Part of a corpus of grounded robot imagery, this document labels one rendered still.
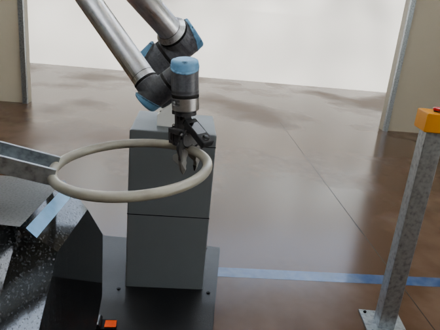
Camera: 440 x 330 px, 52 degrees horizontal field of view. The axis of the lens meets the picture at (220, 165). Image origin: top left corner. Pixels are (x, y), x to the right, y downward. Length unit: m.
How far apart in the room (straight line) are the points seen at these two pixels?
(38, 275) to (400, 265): 1.60
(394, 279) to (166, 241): 1.10
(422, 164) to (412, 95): 4.73
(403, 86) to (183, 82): 5.47
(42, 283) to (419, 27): 6.02
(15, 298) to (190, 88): 0.77
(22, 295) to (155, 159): 1.06
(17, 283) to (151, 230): 1.12
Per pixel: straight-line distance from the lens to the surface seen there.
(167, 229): 2.28
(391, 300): 2.40
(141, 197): 1.18
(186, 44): 2.15
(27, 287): 1.29
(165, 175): 2.17
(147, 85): 1.60
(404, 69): 6.70
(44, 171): 1.36
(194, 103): 1.48
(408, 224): 2.21
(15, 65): 6.48
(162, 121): 2.18
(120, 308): 2.32
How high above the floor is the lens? 1.41
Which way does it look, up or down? 19 degrees down
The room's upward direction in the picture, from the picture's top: 6 degrees clockwise
